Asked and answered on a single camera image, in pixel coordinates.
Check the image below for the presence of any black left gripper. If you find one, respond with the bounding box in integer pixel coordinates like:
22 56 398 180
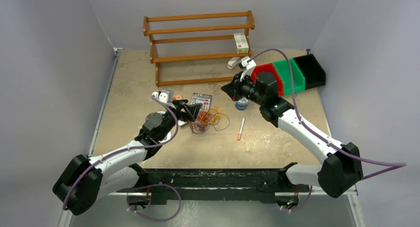
157 99 201 140

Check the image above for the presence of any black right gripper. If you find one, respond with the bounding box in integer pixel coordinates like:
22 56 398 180
222 71 265 106

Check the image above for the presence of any orange cable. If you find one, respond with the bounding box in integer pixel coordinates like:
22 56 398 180
192 108 227 131

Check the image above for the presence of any red plastic bin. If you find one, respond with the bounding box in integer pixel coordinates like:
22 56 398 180
251 63 284 96

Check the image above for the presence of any green plastic bin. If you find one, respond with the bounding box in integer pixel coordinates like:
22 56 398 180
272 58 306 95

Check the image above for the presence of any black plastic bin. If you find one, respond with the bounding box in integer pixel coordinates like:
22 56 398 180
293 54 326 90

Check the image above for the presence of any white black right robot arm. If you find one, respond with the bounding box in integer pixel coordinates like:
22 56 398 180
221 72 364 198

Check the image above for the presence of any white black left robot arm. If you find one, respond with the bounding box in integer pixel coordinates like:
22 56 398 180
52 100 202 216

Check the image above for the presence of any pack of coloured markers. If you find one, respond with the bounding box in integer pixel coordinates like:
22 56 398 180
190 93 212 111

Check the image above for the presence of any light blue white stapler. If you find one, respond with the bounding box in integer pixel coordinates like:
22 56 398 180
177 120 189 127

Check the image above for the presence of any round blue white tub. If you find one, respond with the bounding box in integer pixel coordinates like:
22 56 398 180
235 97 249 111

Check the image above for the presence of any white stapler under rack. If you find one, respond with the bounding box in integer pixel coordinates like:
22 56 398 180
227 57 241 69

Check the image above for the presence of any white red small box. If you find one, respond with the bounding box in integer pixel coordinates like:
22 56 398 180
233 33 249 54

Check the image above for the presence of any white orange-capped marker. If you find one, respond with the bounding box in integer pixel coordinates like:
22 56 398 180
237 117 246 141

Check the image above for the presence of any wooden three-tier rack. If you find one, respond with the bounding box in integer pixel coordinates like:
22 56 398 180
142 10 255 87

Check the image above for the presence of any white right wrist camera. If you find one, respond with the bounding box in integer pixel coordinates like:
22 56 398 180
238 56 257 82

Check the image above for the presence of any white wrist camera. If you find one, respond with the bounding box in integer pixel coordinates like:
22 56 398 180
152 89 174 104
238 56 257 82

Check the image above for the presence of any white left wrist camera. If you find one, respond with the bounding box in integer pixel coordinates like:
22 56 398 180
152 89 174 104

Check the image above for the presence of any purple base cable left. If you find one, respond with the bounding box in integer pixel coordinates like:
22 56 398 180
126 182 182 223

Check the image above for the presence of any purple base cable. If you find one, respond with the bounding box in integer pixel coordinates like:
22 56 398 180
280 185 314 213
126 182 182 223

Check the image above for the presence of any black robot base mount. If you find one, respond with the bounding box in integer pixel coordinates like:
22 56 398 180
124 168 310 205

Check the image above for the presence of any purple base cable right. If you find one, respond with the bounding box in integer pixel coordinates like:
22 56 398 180
280 185 314 213

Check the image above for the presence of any aluminium rail frame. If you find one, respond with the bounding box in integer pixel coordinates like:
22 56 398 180
59 187 365 227

